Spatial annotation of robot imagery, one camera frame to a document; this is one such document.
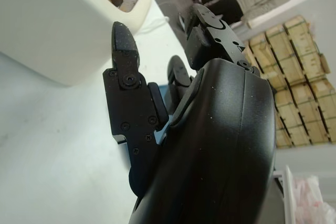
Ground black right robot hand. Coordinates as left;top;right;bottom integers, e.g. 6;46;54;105
102;3;278;224

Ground cream two-slot toaster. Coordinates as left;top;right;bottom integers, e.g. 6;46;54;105
0;0;152;88

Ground stacked wooden crates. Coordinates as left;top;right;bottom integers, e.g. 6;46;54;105
243;15;331;148

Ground clear plastic bag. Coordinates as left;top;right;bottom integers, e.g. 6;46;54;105
288;174;336;224

